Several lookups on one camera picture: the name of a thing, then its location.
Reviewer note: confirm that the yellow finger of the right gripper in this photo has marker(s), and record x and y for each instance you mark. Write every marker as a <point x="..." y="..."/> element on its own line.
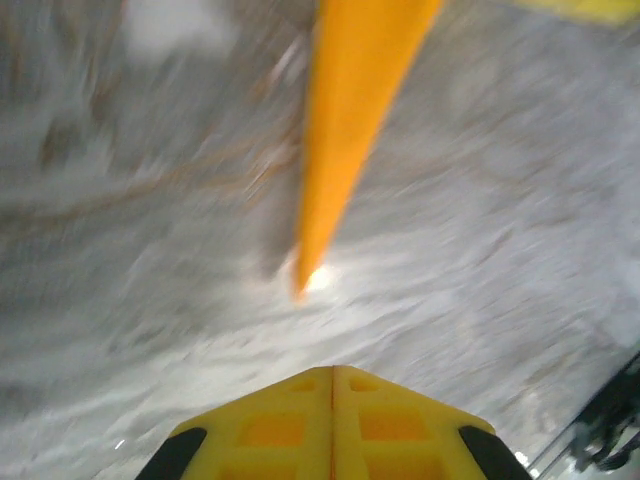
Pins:
<point x="590" y="7"/>

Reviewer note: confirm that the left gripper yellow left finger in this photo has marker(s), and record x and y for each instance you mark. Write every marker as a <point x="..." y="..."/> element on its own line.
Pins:
<point x="270" y="435"/>

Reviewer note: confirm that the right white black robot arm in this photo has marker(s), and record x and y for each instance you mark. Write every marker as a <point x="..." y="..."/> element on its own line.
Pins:
<point x="607" y="425"/>

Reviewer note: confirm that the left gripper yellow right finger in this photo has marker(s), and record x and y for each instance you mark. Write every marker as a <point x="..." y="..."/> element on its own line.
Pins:
<point x="410" y="430"/>

